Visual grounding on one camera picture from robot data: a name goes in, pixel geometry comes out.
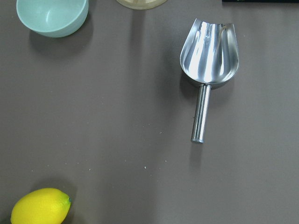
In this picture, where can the steel ice scoop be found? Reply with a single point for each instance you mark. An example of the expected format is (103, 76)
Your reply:
(209, 58)

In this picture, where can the wooden mug tree stand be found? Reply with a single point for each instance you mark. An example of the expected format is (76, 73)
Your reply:
(141, 4)

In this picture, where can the green bowl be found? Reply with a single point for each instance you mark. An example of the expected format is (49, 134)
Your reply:
(52, 18)

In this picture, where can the black tray far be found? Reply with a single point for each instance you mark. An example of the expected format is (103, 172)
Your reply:
(264, 1)

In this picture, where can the yellow lemon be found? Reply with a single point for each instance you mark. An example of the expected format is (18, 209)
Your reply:
(43, 206)

